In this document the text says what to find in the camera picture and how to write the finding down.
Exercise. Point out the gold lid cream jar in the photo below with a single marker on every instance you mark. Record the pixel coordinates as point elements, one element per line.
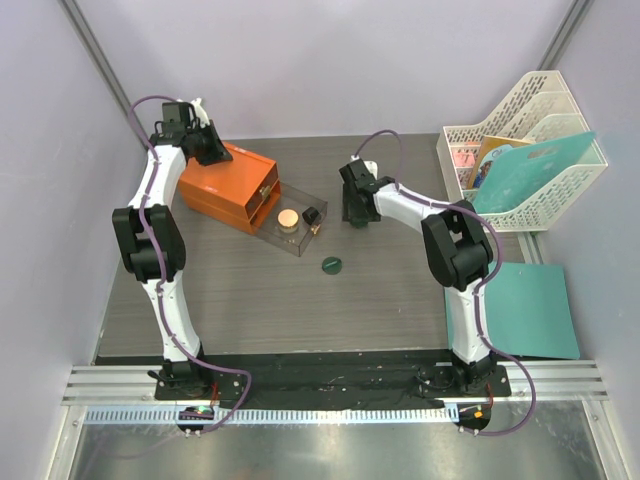
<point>288,221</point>

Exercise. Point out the white slotted cable duct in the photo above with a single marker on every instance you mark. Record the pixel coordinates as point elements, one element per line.
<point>182,415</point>

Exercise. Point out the yellow book in holder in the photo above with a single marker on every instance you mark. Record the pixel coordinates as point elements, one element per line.
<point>491,148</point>

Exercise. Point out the teal clipboard on table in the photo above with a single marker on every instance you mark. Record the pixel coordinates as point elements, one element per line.
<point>526,312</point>

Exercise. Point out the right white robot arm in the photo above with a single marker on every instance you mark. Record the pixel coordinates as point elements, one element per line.
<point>458,254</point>

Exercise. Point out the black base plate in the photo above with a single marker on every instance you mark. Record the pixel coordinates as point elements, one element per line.
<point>417,376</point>

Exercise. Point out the pink booklet in holder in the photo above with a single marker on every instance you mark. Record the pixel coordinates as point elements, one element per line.
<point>464,160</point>

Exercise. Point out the aluminium rail frame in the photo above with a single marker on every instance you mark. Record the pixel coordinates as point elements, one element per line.
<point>552,380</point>

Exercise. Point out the green puff with strap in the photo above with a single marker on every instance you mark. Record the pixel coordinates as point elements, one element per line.
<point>332,265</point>

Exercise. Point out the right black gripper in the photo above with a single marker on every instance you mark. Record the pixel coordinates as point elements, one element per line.
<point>349,211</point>

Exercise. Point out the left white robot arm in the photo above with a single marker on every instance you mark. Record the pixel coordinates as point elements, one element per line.
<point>153,249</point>

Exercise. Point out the white mesh file holder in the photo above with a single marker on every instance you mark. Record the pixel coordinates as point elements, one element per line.
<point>540,107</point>

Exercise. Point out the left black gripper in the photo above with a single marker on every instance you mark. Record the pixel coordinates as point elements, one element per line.
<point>215,148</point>

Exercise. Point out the teal plastic folder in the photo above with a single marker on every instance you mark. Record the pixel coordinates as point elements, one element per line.
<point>519,173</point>

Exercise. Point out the clear drawer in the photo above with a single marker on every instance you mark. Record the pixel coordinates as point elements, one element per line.
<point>283,196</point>
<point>264,190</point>

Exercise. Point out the dark green round compact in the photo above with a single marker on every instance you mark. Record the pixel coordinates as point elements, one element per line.
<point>310,215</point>

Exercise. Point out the green round puff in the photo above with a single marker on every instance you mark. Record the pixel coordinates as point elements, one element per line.
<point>358,223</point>

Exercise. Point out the orange drawer organizer box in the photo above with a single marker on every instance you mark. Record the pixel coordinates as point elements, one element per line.
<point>224,191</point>

